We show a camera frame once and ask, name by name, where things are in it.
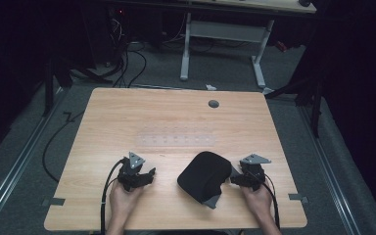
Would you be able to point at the grey round table grommet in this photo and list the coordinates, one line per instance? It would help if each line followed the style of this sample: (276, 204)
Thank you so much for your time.
(213, 104)

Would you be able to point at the clear plastic strip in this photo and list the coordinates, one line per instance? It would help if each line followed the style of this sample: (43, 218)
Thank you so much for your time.
(175, 137)

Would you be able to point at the person's right hand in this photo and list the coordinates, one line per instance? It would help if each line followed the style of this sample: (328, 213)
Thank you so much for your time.
(261, 204)

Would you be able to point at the person's left hand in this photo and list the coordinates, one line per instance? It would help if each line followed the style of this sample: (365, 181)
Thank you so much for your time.
(122, 204)

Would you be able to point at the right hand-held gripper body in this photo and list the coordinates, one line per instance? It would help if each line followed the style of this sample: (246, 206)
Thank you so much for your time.
(254, 173)

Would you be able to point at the grey tape piece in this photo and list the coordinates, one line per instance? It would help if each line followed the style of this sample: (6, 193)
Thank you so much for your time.
(54, 201)
(297, 197)

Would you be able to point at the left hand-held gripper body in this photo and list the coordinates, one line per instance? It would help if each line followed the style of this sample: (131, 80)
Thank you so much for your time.
(131, 173)

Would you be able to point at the black metal stand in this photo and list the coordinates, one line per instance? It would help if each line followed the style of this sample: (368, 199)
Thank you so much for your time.
(50, 84)
(313, 94)

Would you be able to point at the white desk frame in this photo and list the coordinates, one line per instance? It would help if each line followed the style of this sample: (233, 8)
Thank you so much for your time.
(225, 32)

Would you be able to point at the black cloth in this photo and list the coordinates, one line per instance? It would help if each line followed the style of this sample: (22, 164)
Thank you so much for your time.
(204, 176)

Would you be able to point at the metal floor rail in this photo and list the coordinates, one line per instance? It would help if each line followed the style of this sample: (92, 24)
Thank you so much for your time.
(329, 166)
(16, 166)

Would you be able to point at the white paper scrap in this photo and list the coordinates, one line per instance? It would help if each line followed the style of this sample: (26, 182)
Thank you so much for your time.
(211, 87)

